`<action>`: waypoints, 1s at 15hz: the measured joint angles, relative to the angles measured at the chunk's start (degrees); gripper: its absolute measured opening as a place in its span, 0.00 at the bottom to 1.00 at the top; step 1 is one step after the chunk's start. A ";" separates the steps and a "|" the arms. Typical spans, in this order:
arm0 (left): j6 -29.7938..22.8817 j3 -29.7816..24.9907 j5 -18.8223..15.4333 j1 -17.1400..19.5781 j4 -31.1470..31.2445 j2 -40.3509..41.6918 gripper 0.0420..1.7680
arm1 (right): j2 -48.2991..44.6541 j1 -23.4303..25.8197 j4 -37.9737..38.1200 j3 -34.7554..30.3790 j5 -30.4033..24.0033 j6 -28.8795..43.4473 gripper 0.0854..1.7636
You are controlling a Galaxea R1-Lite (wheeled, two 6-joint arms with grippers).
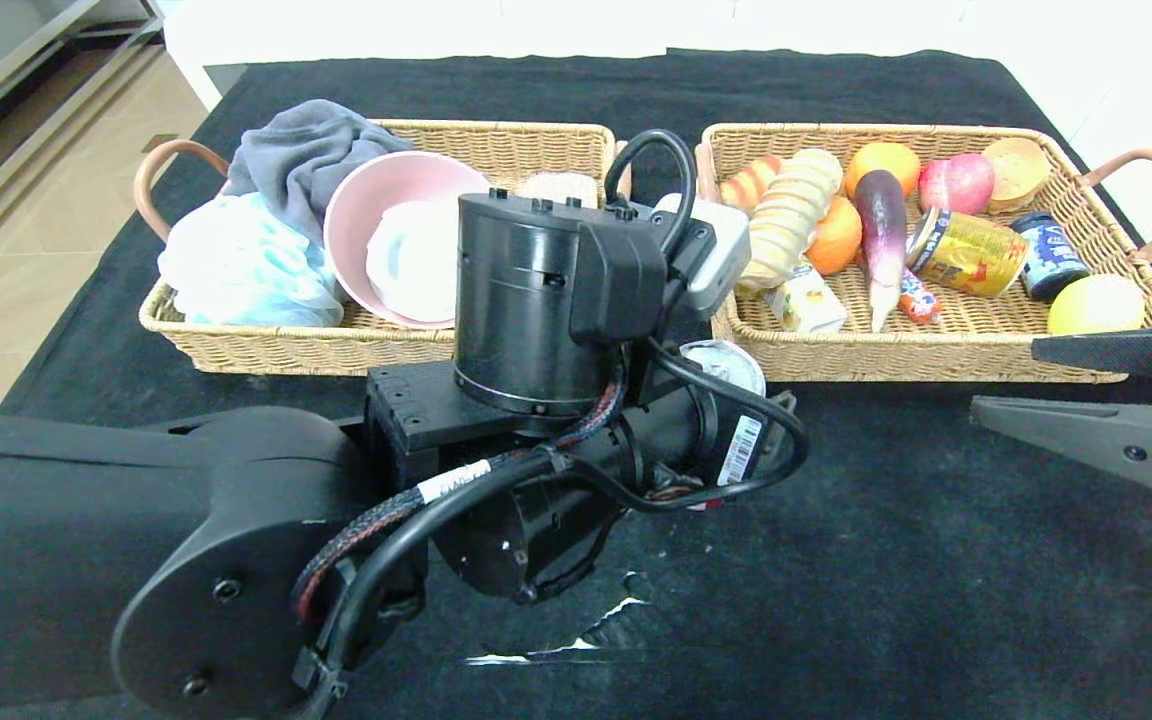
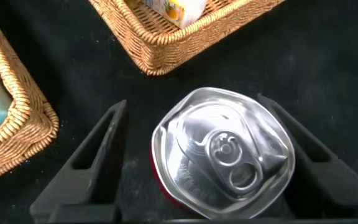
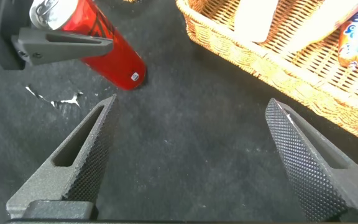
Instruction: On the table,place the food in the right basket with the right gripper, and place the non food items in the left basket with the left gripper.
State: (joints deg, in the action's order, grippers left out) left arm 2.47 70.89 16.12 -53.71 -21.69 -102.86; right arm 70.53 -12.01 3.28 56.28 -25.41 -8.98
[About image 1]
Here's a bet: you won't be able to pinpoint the white low cabinet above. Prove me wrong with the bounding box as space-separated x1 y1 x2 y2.
162 0 1152 141

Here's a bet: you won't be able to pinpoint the dark blue tin can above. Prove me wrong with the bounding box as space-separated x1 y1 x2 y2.
1014 212 1090 302

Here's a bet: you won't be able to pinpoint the orange fruit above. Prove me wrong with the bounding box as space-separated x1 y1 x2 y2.
846 142 922 198
804 196 864 277

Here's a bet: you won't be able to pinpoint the wicker basket brown handles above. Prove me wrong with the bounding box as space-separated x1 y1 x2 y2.
694 123 1152 384
133 120 633 379

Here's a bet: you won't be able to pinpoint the grey metal rail frame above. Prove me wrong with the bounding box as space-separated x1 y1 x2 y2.
0 0 167 151

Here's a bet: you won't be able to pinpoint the purple eggplant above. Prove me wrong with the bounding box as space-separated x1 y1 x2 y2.
852 168 909 333

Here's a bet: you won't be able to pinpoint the croissant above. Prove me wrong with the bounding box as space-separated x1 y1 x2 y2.
719 156 787 213

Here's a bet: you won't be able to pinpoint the round brown bun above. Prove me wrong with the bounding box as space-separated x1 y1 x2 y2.
981 138 1050 214

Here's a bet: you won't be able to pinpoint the pink bowl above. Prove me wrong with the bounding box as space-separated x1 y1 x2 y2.
322 150 493 329

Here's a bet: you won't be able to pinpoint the black left camera cable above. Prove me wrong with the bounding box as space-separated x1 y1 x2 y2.
603 127 698 257

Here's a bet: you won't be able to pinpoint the red peach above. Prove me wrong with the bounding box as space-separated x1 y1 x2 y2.
918 153 995 216

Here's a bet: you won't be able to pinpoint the white soap bar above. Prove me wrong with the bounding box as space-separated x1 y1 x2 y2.
519 172 599 208

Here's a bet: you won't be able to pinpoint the long striped bread roll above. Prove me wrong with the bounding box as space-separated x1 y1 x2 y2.
736 149 845 294

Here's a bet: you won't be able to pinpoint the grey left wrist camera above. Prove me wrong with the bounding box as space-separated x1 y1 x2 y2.
654 193 753 322

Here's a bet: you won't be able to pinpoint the yellow drink can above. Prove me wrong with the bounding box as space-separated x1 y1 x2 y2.
908 207 1032 298

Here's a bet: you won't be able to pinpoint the grey cloth with tag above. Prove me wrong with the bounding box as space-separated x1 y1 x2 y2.
220 99 415 249

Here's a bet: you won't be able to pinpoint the black left camera bracket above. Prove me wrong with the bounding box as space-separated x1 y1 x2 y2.
569 203 719 347

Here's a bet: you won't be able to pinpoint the small juice carton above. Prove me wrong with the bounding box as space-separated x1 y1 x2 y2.
764 262 848 334

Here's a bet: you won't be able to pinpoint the white dish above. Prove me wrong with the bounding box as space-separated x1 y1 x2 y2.
364 198 465 323

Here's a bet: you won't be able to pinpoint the light blue bath pouf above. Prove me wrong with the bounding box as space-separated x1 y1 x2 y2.
157 192 345 327

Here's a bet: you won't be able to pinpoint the yellow lemon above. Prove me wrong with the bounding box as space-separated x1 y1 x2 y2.
1047 274 1146 336

